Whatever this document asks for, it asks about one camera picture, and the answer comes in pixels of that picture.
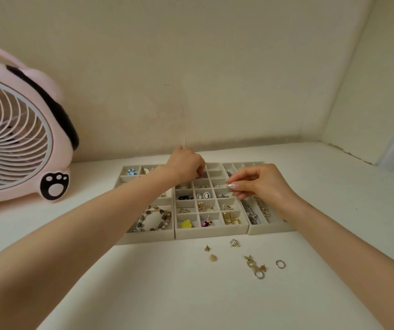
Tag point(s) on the gold oval hoop earring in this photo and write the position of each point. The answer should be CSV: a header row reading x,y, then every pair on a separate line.
x,y
231,218

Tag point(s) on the person's right hand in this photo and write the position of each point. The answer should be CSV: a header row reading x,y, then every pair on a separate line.
x,y
269,185

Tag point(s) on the white heart brooch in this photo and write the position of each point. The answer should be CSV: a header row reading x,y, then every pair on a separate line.
x,y
146,171

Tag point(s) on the grey earring grid tray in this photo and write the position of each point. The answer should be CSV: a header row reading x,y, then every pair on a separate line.
x,y
210,233

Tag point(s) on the white table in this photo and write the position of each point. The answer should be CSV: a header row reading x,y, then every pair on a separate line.
x,y
337,202

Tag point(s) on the yellow enamel earring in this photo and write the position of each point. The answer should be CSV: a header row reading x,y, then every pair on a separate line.
x,y
185,224
190,223

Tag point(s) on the silver hoop earring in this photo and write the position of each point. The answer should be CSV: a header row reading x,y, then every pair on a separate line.
x,y
276,264
255,275

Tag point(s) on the pile of mixed jewelry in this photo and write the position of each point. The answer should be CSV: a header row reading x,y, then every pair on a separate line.
x,y
250,262

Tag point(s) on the person's left hand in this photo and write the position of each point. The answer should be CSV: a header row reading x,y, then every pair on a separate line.
x,y
183,164

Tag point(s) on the pink black bow earring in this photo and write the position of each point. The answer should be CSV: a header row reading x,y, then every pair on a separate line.
x,y
206,223

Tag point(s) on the crystal stud earring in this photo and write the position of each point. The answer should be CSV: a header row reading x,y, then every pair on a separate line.
x,y
233,242

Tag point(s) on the grey necklace tray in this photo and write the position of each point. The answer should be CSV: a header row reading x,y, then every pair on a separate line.
x,y
272,228

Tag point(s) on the grey bracelet tray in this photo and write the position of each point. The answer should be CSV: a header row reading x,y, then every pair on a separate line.
x,y
148,238

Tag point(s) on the person's right forearm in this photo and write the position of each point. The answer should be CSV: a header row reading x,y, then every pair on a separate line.
x,y
355,264

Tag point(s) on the pink animal-shaped desk fan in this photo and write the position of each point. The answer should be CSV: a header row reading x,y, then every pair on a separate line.
x,y
15,140

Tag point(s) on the person's left forearm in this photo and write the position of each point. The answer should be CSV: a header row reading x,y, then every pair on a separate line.
x,y
63,254

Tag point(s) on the black bow earrings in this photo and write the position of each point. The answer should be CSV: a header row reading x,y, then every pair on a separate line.
x,y
185,197

